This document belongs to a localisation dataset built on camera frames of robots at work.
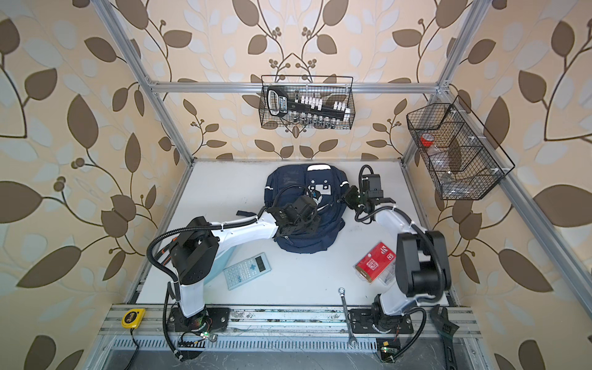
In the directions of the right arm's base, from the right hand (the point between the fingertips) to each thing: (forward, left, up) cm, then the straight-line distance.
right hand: (341, 196), depth 93 cm
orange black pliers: (-16, +71, -9) cm, 74 cm away
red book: (-23, -11, -11) cm, 28 cm away
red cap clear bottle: (+7, -30, +21) cm, 37 cm away
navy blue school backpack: (+10, +5, -4) cm, 12 cm away
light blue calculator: (-25, +38, -10) cm, 46 cm away
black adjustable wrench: (-46, -29, -11) cm, 55 cm away
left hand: (-8, +12, -1) cm, 14 cm away
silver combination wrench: (-47, +2, -12) cm, 48 cm away
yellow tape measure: (-39, +72, -9) cm, 83 cm away
